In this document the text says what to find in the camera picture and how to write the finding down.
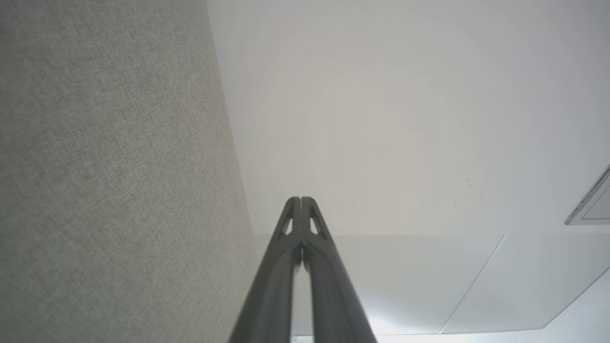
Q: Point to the white framed panel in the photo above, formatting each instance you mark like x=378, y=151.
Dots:
x=595, y=207

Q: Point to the grey fabric covered surface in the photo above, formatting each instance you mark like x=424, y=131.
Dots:
x=95, y=166

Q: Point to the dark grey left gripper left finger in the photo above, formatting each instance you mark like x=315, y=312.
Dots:
x=271, y=295

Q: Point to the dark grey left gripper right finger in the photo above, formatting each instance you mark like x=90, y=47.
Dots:
x=336, y=295

